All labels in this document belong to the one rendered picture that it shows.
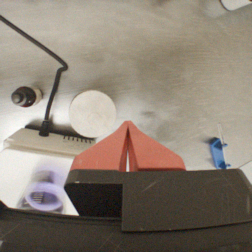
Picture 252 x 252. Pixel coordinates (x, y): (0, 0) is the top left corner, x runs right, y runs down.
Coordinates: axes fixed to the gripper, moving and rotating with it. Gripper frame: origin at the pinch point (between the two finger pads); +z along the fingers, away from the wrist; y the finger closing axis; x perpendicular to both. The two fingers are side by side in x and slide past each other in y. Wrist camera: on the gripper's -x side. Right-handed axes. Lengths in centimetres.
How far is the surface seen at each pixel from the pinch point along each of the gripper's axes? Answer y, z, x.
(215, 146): -23.3, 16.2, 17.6
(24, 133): 14.8, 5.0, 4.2
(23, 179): 12.6, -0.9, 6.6
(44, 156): 9.7, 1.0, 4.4
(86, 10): 6.7, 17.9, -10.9
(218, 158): -26.3, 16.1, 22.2
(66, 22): 9.7, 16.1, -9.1
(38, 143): 11.4, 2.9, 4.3
